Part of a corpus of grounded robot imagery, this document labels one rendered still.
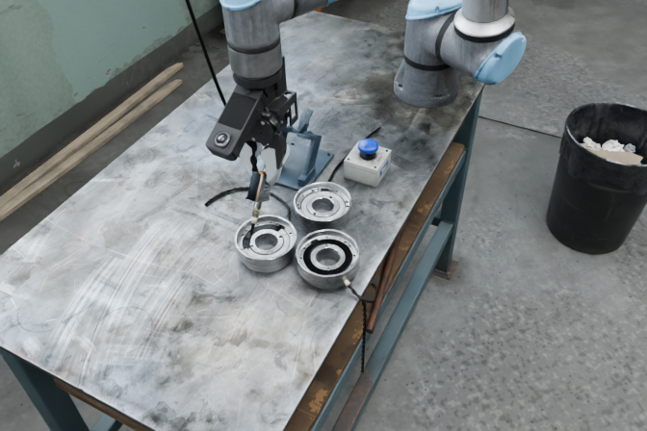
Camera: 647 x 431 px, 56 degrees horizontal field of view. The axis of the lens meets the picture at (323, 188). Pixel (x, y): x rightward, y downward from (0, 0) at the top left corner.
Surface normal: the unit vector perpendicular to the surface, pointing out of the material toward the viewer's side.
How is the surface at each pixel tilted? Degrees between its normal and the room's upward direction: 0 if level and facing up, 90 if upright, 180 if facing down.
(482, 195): 0
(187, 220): 0
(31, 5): 90
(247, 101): 29
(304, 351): 0
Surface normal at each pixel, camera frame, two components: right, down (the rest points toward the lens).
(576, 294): -0.02, -0.74
